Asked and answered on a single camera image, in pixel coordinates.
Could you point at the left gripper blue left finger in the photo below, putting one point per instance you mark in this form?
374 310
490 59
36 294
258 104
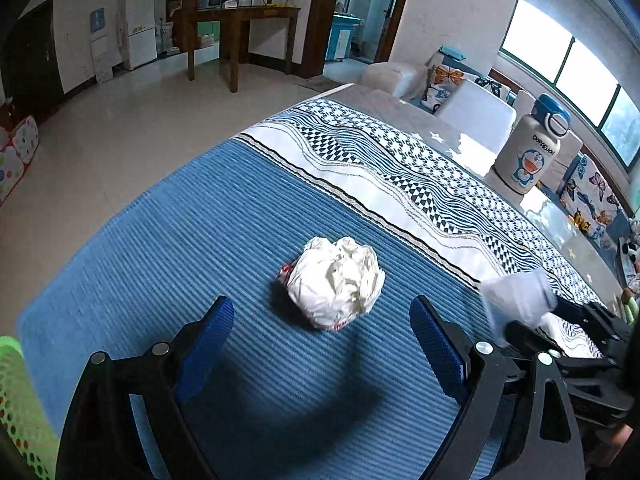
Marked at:
198 346

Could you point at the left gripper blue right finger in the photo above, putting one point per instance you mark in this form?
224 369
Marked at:
445 346

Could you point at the clear plastic container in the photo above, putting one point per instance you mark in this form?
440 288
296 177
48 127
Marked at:
525 297

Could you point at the white paper ball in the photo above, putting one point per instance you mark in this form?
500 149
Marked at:
333 283

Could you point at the green mesh trash basket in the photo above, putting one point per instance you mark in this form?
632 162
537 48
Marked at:
23 421

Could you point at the blue ribbed mat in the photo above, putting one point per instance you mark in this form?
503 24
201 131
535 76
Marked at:
284 401

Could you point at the blue white patterned cloth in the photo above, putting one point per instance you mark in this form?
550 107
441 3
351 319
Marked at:
397 181

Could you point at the butterfly print cushion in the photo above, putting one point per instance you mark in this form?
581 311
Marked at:
591 203

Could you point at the white Doraemon bottle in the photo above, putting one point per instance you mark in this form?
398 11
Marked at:
533 145

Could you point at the polka dot kids sofa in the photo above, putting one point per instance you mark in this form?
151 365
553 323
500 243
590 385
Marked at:
17 155

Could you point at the white water dispenser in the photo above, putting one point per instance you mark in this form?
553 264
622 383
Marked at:
100 47

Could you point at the white refrigerator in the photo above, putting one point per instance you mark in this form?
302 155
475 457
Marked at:
138 26

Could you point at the dark wooden table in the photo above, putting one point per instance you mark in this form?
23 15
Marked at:
236 22

